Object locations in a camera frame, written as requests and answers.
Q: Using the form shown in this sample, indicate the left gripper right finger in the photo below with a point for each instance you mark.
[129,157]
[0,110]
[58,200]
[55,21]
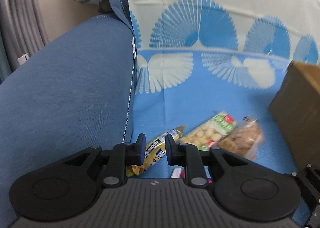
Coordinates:
[187,156]

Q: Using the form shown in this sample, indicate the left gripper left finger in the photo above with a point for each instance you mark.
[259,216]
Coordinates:
[117,160]

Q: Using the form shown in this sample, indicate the green label white puffs pack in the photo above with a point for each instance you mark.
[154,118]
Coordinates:
[211,132]

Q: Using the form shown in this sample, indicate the yellow blue snack bar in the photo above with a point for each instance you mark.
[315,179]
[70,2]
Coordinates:
[154,151]

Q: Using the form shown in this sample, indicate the clear bag brown biscuits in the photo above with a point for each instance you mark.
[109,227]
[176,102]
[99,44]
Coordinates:
[244,140]

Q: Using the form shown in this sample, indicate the brown cardboard box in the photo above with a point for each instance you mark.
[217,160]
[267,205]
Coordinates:
[295,108]

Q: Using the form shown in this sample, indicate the blue white fan pattern cloth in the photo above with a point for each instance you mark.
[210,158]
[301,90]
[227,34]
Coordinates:
[195,59]

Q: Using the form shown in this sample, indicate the grey ribbed curtain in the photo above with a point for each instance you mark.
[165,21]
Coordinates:
[22,30]

